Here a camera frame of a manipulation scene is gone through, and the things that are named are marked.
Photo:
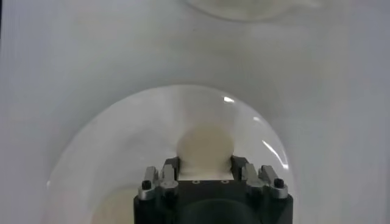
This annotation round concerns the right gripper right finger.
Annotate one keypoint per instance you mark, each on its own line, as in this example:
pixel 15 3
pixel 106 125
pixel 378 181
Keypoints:
pixel 250 179

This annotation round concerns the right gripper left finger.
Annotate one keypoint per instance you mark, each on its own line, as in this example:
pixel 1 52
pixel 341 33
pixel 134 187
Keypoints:
pixel 169 182

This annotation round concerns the white round plate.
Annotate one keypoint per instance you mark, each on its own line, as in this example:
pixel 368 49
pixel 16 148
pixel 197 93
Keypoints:
pixel 122 137

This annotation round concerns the cream electric cooker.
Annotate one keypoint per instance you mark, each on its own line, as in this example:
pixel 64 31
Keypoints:
pixel 243 9

